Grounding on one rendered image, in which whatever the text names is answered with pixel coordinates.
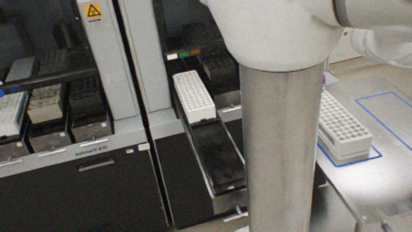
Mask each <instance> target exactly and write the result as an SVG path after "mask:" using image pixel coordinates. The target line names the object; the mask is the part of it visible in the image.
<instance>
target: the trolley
mask: <svg viewBox="0 0 412 232"><path fill-rule="evenodd" d="M325 90H326V91H327V92H328V93H329V94H330V95H331V96H332V97H334V99H335V100H336V101H337V102H339V103H340V104H341V105H342V106H343V107H344V108H345V109H346V110H347V111H348V112H349V113H350V114H351V115H352V116H353V117H354V118H355V119H357V120H358V121H359V122H360V123H361V124H362V125H363V126H364V127H365V128H366V129H367V130H368V131H369V132H370V133H371V134H372V135H373V137H372V141H371V146H370V152H369V153H367V154H364V155H359V156H356V157H351V158H348V159H343V160H338V159H337V158H336V157H335V155H334V154H333V153H332V152H331V151H330V150H329V148H328V147H327V145H326V144H325V143H324V141H323V140H322V138H320V136H319V135H317V148H316V156H315V166H316V167H317V169H318V170H319V171H320V172H321V174H322V175H323V177H324V178H325V179H326V180H327V182H328V183H329V186H323V187H320V188H315V189H313V190H312V202H311V209H310V223H309V230H308V231H309V232H403V231H402V230H401V229H400V228H399V226H398V225H397V224H396V223H395V222H394V220H399V219H402V218H406V217H411V216H412V97H411V96H409V95H408V94H407V93H405V92H404V91H402V90H401V89H400V88H398V87H397V86H395V85H394V84H392V83H391V82H389V81H388V80H387V79H385V78H384V77H383V76H381V75H380V74H378V75H372V76H368V77H363V78H359V79H353V80H349V81H344V82H338V83H335V84H329V85H325Z"/></svg>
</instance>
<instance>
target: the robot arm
mask: <svg viewBox="0 0 412 232"><path fill-rule="evenodd" d="M199 1H200V2H201V3H202V4H204V5H205V6H208V8H209V10H210V12H211V14H212V15H213V17H214V19H215V21H216V23H217V25H218V27H219V29H220V32H221V34H222V36H223V38H224V41H225V44H226V46H227V48H228V50H229V52H230V53H231V54H232V55H233V57H234V58H235V59H236V60H237V61H238V62H239V78H240V89H241V112H242V123H243V145H244V158H245V180H246V192H247V215H248V226H246V227H243V228H240V229H237V230H235V231H234V232H309V231H308V230H309V223H310V209H311V202H312V189H313V181H314V168H315V156H316V148H317V135H318V127H319V115H320V107H321V94H322V87H323V74H324V61H325V59H326V58H327V57H328V56H329V55H330V54H331V52H332V51H333V50H334V48H335V47H336V46H337V45H338V43H339V40H340V38H341V35H342V33H343V31H344V29H345V28H352V29H353V30H352V31H351V39H350V42H351V44H352V46H353V48H354V50H355V51H356V52H358V53H359V54H361V55H362V56H364V57H366V58H368V59H371V60H374V61H378V62H380V63H384V64H390V65H394V66H398V67H401V66H402V67H403V68H412V0H199Z"/></svg>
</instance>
